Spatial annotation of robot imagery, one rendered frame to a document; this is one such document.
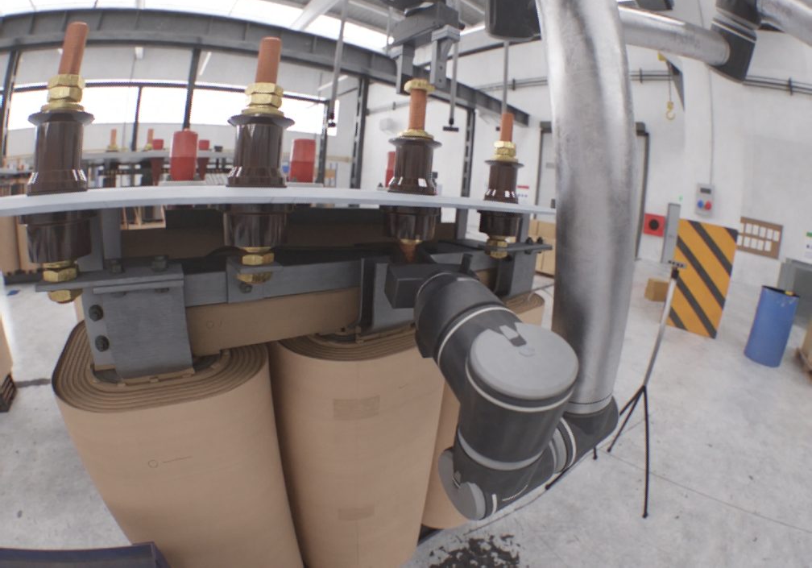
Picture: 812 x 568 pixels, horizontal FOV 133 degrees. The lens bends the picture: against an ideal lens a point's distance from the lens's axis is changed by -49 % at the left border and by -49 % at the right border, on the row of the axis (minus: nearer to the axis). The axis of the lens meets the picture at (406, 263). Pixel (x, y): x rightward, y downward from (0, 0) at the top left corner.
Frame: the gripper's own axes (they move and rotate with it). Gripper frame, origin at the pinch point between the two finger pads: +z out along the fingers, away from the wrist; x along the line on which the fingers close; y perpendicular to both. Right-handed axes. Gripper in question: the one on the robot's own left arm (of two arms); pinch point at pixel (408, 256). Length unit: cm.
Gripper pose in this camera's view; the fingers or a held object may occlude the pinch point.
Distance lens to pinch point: 61.1
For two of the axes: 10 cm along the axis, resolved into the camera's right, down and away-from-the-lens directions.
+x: -9.4, 0.0, -3.4
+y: 1.4, -9.1, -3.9
